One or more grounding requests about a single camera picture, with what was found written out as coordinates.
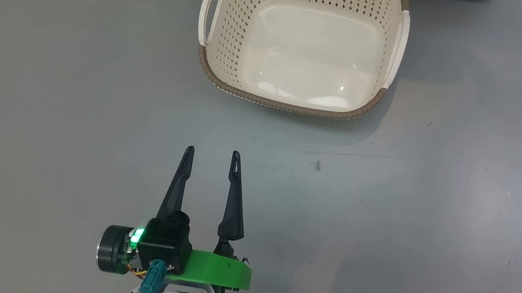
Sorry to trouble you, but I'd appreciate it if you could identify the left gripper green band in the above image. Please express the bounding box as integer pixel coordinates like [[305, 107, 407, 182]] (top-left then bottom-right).
[[82, 139, 261, 293]]

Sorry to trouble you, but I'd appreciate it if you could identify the cream perforated laundry basket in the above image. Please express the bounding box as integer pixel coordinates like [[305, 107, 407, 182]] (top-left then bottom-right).
[[190, 0, 426, 141]]

